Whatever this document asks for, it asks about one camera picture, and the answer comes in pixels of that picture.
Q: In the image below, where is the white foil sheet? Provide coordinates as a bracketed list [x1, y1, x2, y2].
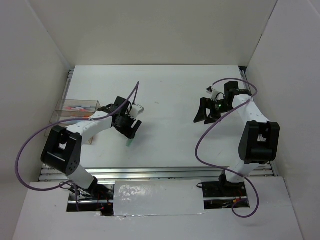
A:
[113, 180, 205, 217]

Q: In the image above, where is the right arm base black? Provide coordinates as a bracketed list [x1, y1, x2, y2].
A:
[196, 173, 250, 210]

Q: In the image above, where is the clear drawer organizer middle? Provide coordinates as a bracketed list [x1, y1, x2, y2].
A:
[49, 111, 93, 125]

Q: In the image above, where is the clear drawer organizer far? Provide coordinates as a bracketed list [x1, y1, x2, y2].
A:
[55, 99, 101, 118]

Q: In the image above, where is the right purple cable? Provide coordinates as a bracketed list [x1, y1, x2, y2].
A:
[194, 78, 260, 218]

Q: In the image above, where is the clear drawer organizer near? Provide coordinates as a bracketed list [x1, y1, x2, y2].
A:
[44, 123, 94, 145]

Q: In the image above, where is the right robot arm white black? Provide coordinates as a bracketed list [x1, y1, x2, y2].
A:
[193, 78, 280, 196]

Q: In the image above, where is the green translucent cap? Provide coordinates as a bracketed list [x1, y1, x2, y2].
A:
[126, 139, 133, 147]

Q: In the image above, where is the aluminium frame rail front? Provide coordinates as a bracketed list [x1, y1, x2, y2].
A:
[38, 165, 272, 182]

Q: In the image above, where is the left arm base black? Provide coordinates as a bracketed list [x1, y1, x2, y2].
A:
[59, 181, 115, 217]

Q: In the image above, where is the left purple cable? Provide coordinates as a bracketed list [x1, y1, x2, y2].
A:
[15, 81, 140, 213]

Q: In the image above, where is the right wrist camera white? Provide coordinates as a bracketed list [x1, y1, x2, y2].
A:
[206, 86, 224, 102]

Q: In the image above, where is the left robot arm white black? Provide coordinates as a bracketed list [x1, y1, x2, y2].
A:
[40, 96, 144, 200]

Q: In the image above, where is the clear drawer organizer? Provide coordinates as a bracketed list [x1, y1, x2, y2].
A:
[44, 123, 94, 145]
[55, 99, 101, 118]
[49, 111, 93, 125]

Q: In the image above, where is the purple cable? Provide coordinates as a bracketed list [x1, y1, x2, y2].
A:
[194, 78, 260, 218]
[15, 81, 140, 213]

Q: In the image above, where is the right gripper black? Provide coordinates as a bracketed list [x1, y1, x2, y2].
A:
[194, 96, 235, 125]

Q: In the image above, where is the orange thin pen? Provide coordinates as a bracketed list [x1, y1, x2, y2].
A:
[64, 106, 96, 112]

